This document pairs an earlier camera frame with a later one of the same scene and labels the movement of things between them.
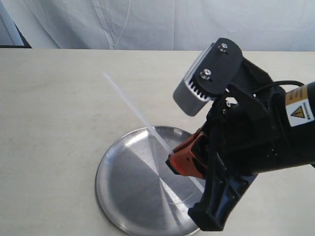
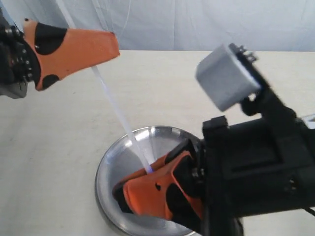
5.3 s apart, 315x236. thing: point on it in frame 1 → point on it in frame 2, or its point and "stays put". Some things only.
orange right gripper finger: (182, 162) → (173, 192)
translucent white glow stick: (146, 125) → (117, 104)
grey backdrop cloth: (254, 25) stays put
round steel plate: (136, 191) stays put
